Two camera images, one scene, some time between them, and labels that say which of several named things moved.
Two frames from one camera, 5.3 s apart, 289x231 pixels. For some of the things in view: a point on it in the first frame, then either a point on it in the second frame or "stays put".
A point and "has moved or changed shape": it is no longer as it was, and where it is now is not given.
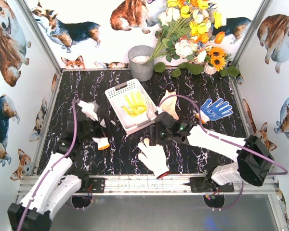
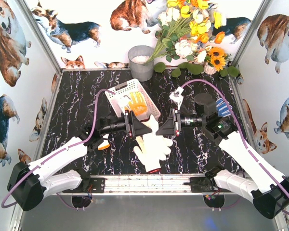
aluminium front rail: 147,185 stays put
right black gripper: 155,131 → 175,121
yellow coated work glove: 135,106 stays put
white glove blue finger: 102,142 stays put
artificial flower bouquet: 186,27 stays put
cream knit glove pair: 169,105 → 154,147
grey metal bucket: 138,56 stays put
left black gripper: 96,128 → 129,123
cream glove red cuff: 153,157 has moved or changed shape
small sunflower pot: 216,59 stays put
